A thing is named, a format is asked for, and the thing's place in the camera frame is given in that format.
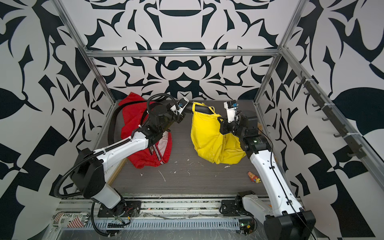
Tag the striped printed bag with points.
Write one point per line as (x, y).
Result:
(71, 219)

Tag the brown teddy bear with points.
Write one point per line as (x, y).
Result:
(260, 128)

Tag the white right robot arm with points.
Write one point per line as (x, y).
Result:
(285, 218)

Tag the white cable duct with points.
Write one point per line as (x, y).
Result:
(175, 224)

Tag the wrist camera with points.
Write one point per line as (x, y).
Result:
(231, 110)
(180, 106)

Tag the red trousers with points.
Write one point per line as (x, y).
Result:
(141, 152)

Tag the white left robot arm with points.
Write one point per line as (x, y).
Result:
(87, 177)

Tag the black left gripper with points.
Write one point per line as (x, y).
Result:
(179, 118)

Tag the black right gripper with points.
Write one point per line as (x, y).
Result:
(226, 125)

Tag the small colourful toy figure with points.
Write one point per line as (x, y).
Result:
(254, 178)

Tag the yellow trousers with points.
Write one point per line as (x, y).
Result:
(212, 146)

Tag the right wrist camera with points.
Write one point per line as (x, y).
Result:
(231, 110)

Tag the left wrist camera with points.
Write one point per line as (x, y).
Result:
(180, 106)

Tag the framed picture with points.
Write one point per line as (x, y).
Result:
(112, 172)

